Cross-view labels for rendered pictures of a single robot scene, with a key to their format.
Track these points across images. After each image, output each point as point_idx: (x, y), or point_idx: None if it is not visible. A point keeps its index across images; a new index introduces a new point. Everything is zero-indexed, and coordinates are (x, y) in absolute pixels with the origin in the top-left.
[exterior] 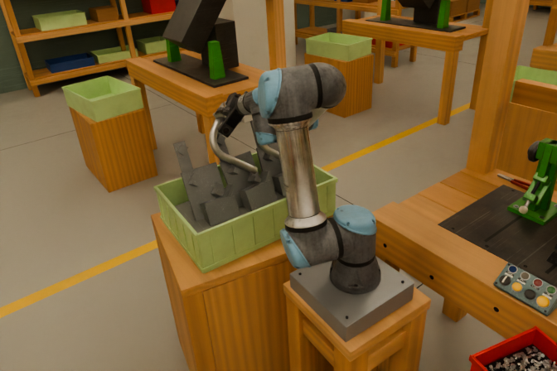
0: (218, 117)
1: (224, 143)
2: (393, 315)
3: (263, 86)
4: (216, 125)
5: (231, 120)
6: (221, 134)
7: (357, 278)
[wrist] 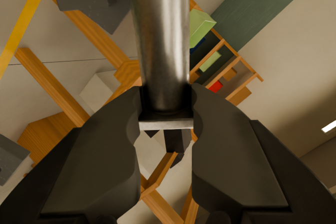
0: (203, 107)
1: None
2: None
3: None
4: (171, 44)
5: None
6: (97, 19)
7: None
